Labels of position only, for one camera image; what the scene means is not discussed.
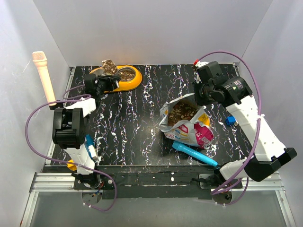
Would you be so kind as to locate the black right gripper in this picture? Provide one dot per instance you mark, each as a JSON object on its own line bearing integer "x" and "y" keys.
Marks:
{"x": 200, "y": 101}

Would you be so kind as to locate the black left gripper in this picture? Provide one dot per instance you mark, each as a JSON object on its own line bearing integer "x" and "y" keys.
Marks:
{"x": 111, "y": 82}

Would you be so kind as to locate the metal food scoop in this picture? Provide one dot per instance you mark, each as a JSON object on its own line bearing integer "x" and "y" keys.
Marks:
{"x": 111, "y": 72}

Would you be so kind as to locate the pet food bag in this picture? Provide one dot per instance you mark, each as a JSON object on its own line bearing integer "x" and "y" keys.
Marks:
{"x": 184, "y": 121}

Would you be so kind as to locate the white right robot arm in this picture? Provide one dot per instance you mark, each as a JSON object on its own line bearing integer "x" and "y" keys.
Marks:
{"x": 269, "y": 153}

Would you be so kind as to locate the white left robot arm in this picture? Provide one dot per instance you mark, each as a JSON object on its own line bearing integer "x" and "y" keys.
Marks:
{"x": 70, "y": 126}

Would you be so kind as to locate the orange double pet bowl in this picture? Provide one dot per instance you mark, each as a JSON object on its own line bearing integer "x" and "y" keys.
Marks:
{"x": 131, "y": 79}

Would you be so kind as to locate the blue white toy block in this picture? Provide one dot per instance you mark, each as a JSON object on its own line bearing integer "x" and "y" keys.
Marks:
{"x": 230, "y": 120}

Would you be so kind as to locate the black microphone stand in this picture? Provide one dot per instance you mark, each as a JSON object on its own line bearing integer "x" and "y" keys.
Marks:
{"x": 57, "y": 104}

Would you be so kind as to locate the blue white toy brick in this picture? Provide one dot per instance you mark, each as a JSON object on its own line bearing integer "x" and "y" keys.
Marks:
{"x": 90, "y": 148}

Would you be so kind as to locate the pink toy microphone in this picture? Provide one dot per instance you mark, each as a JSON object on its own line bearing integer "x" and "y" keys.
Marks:
{"x": 40, "y": 61}

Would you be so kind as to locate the blue toy microphone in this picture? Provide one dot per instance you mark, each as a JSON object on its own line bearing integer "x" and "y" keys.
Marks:
{"x": 189, "y": 151}

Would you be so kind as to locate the yellow toy brick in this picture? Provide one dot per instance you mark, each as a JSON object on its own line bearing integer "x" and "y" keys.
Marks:
{"x": 71, "y": 165}

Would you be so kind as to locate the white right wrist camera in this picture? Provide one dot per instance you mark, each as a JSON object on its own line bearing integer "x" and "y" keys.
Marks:
{"x": 198, "y": 64}

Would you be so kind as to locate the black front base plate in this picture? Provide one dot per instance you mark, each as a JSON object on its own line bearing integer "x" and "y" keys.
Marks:
{"x": 180, "y": 181}

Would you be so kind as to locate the aluminium front rail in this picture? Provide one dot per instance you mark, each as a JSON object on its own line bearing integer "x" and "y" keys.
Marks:
{"x": 45, "y": 182}

